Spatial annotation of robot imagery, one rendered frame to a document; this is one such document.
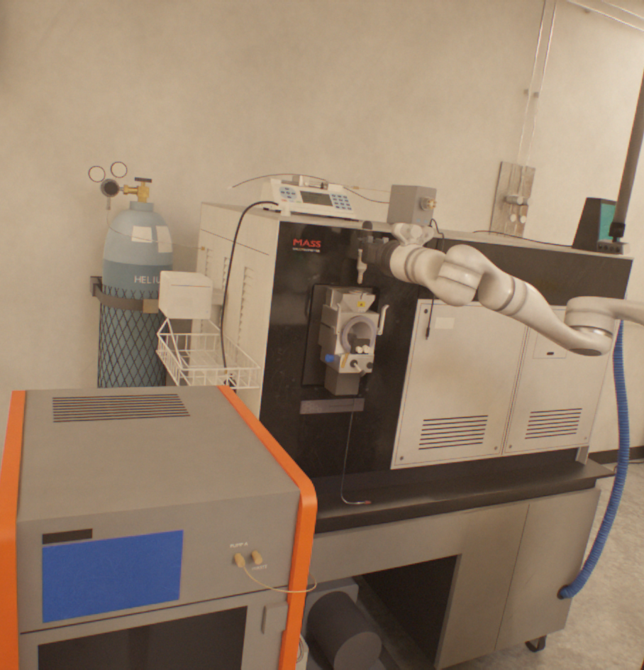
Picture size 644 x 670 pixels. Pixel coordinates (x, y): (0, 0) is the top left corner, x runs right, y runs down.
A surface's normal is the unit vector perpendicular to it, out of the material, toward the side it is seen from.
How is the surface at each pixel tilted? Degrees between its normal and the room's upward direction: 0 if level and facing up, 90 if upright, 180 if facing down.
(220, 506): 90
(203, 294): 90
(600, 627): 0
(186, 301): 90
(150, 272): 90
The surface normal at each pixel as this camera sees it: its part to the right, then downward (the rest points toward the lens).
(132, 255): 0.11, 0.15
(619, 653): 0.12, -0.97
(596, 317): -0.11, -0.23
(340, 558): 0.42, 0.25
